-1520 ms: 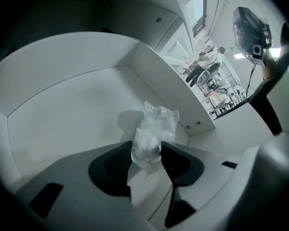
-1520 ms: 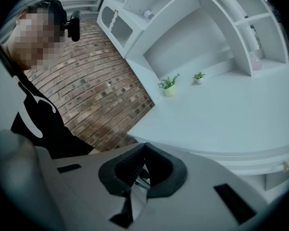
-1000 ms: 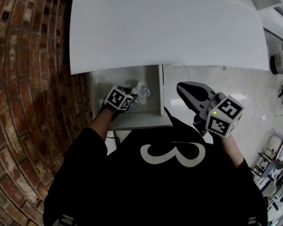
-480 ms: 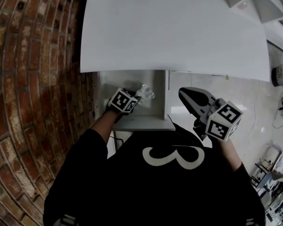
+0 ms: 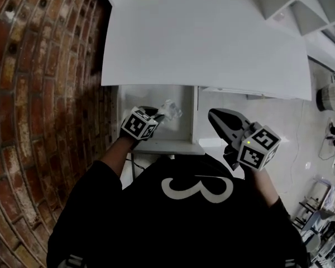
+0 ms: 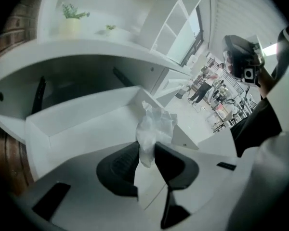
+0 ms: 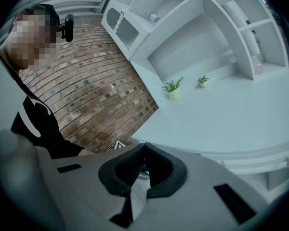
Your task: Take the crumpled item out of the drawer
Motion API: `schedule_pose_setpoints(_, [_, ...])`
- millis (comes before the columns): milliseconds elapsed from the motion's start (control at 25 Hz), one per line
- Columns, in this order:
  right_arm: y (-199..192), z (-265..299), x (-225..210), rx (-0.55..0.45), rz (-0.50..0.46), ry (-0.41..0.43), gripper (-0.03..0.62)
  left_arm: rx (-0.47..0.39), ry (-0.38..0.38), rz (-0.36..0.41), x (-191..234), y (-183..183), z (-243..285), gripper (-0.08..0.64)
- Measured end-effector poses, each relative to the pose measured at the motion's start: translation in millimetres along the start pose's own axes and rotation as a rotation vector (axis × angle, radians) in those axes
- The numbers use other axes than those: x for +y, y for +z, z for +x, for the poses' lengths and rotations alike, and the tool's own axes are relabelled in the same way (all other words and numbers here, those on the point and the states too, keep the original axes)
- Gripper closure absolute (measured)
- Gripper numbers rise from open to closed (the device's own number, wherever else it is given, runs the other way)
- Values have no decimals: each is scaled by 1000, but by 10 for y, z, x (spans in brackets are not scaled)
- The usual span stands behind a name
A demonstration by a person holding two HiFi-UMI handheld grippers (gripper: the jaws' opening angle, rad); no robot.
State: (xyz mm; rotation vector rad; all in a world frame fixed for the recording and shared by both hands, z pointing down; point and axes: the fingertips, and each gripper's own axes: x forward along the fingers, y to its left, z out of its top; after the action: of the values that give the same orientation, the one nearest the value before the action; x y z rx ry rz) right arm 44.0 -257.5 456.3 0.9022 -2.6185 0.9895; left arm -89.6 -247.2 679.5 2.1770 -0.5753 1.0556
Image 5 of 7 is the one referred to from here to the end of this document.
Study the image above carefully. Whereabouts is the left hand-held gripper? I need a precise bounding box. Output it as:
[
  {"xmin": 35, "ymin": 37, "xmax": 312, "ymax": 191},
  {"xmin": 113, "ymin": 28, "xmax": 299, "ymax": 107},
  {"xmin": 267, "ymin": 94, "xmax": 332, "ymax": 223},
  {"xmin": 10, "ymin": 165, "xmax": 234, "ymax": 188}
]
[{"xmin": 119, "ymin": 106, "xmax": 168, "ymax": 142}]

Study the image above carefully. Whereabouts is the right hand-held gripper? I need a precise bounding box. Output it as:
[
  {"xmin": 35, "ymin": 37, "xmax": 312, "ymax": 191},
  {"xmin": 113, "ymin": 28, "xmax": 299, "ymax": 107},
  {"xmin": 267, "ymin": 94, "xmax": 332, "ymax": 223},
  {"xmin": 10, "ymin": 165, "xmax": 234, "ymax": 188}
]
[{"xmin": 207, "ymin": 108, "xmax": 282, "ymax": 171}]

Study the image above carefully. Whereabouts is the clear plastic item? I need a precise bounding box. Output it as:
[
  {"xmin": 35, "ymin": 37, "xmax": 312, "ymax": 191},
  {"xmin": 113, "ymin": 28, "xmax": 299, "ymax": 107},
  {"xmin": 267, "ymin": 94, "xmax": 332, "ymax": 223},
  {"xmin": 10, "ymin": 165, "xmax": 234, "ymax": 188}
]
[{"xmin": 157, "ymin": 99, "xmax": 183, "ymax": 123}]

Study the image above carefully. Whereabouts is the white drawer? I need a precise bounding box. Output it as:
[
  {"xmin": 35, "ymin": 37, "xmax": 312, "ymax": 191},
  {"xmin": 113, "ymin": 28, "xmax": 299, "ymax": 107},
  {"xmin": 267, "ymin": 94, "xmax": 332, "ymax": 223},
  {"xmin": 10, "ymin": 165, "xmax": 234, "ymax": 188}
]
[{"xmin": 116, "ymin": 84, "xmax": 205, "ymax": 155}]

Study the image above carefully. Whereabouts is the person's right forearm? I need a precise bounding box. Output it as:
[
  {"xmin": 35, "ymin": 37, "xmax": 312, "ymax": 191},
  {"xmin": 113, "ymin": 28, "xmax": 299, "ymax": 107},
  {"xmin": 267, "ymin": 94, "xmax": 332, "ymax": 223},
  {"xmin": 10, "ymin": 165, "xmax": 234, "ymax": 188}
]
[{"xmin": 250, "ymin": 166, "xmax": 280, "ymax": 208}]

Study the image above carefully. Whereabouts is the person's left forearm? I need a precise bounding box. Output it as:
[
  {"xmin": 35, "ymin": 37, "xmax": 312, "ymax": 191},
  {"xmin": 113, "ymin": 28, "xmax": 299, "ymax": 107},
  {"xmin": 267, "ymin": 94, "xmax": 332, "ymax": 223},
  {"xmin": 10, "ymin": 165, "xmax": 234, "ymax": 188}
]
[{"xmin": 99, "ymin": 135, "xmax": 136, "ymax": 181}]

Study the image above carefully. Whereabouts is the person's black printed shirt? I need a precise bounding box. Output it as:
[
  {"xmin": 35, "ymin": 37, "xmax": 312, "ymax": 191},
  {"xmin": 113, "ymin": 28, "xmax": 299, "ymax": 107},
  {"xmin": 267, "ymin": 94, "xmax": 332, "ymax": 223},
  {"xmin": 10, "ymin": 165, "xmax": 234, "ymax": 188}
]
[{"xmin": 46, "ymin": 151, "xmax": 308, "ymax": 268}]

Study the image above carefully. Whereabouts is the woven basket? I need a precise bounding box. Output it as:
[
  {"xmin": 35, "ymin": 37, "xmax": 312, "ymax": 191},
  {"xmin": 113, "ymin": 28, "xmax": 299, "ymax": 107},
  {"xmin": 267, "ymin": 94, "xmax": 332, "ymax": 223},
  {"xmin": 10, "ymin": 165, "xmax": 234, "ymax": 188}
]
[{"xmin": 316, "ymin": 83, "xmax": 335, "ymax": 113}]

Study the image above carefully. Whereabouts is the white shelf unit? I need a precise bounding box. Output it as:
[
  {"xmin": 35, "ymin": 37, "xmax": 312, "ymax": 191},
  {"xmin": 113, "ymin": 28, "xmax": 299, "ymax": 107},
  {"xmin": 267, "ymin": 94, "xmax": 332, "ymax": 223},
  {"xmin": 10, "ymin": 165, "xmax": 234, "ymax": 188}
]
[{"xmin": 255, "ymin": 0, "xmax": 335, "ymax": 73}]

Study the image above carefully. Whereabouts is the thin black cable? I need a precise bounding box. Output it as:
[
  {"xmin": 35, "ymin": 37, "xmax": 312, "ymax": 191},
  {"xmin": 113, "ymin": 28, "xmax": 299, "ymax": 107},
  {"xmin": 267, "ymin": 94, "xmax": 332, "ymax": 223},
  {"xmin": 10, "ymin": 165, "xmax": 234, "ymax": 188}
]
[{"xmin": 130, "ymin": 152, "xmax": 147, "ymax": 170}]

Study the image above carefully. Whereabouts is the metal frame rack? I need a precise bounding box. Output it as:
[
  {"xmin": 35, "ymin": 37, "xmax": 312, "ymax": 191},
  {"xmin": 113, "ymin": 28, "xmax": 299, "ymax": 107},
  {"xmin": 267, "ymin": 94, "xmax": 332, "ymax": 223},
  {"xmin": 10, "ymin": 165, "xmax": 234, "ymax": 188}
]
[{"xmin": 291, "ymin": 176, "xmax": 335, "ymax": 268}]

